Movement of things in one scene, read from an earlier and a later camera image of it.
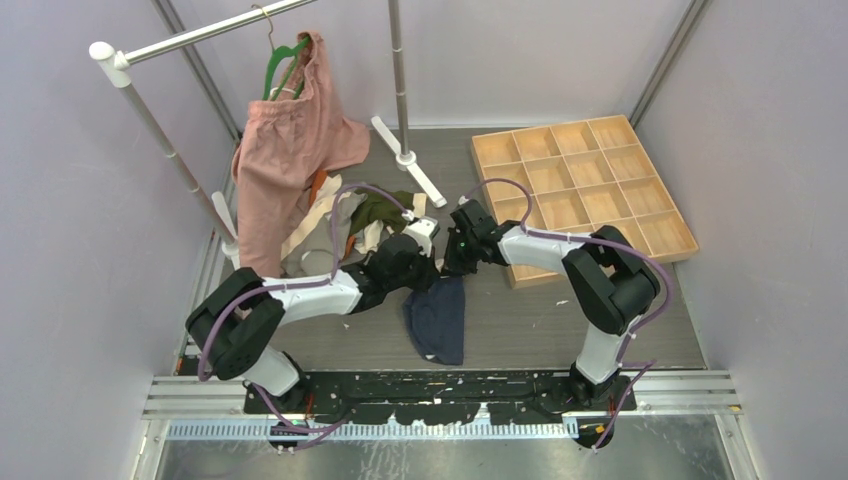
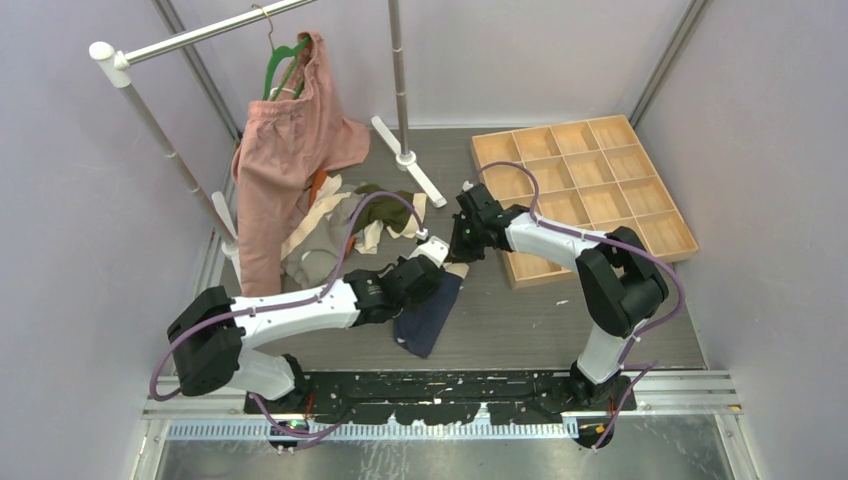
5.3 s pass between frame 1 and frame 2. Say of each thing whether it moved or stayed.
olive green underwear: stayed
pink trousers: stayed
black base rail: stayed
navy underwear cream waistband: moved
